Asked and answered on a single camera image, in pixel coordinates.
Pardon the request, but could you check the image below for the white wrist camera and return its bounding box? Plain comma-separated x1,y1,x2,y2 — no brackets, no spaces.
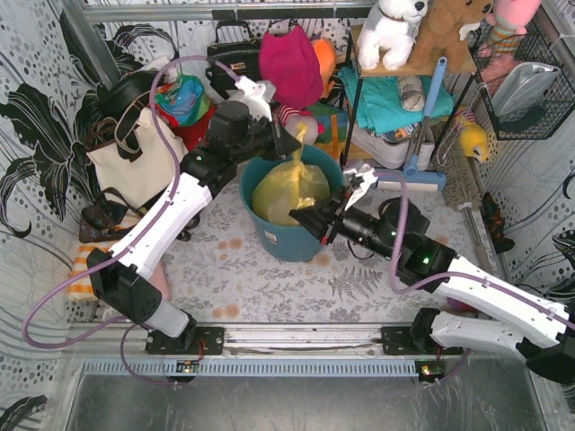
227,75,276,121
343,159,378,210

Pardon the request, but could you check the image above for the pink plush pig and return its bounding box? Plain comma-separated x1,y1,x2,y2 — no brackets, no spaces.
274,105,325,145

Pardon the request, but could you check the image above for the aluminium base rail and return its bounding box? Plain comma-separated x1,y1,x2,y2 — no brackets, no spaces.
63,317,526,386

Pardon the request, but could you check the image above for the yellow plush duck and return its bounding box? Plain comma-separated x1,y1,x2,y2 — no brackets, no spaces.
454,110,489,163

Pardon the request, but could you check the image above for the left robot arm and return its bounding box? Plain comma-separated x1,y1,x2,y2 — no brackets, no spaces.
87,99,300,340

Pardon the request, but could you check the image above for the teal folded cloth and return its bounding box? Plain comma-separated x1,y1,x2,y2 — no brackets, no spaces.
338,67,455,134

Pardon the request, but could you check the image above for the pink glasses case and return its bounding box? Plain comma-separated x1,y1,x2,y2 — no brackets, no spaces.
149,260,172,300

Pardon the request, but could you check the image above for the black leather handbag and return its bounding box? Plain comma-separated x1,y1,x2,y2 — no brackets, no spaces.
205,20,261,100

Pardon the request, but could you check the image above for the cream canvas tote bag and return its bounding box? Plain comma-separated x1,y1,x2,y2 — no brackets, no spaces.
87,108,174,207

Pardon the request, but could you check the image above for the white plush dog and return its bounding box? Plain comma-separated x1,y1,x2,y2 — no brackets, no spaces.
358,0,429,71

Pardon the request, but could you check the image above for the blue lint roller mop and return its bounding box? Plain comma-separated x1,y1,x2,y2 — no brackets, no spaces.
376,57,447,192

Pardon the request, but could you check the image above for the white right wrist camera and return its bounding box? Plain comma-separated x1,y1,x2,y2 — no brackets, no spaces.
343,159,378,210

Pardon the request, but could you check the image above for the pink plush toy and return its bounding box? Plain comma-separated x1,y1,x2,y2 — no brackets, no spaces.
476,0,541,83

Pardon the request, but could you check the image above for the orange checkered towel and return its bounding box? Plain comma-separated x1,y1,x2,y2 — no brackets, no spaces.
66,243,110,302

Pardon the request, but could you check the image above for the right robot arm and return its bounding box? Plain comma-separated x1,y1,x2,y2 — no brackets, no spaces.
289,188,574,384

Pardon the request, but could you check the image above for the wooden shelf rack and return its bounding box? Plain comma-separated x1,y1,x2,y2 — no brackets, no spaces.
336,24,480,179

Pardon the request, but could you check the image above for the floral patterned floor mat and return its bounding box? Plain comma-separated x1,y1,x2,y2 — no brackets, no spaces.
162,177,469,322

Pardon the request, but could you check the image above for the red cloth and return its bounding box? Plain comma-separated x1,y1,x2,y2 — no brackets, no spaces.
172,105,217,151

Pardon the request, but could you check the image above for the silver foil pouch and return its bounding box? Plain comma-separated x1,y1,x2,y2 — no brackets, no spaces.
491,62,561,117

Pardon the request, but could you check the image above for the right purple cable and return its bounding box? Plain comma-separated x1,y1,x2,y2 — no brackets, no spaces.
372,168,575,385

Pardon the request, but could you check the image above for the teal plastic trash bin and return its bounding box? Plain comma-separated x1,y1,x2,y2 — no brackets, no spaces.
240,143,347,264

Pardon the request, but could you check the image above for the black wire basket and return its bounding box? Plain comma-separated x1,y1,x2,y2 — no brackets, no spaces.
470,22,574,141

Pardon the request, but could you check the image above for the brown patterned handbag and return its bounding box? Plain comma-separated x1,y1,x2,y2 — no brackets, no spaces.
78,186,202,243

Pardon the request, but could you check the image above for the colourful printed cloth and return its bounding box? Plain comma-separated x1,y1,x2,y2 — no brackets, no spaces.
148,75,210,128

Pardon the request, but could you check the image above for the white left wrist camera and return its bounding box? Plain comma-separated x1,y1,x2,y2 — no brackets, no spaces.
227,75,276,121

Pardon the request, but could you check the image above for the yellow trash bag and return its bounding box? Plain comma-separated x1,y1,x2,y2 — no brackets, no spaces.
252,149,330,227

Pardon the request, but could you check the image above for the rainbow striped bag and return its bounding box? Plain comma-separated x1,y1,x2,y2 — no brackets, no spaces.
308,103,349,160

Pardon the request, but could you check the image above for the purple red sock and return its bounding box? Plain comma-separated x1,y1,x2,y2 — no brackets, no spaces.
447,298,474,312

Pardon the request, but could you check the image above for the orange plush toy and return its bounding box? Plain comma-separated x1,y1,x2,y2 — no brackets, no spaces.
311,39,336,98

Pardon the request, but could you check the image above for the brown teddy bear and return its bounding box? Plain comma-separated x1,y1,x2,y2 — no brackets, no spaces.
409,0,493,73

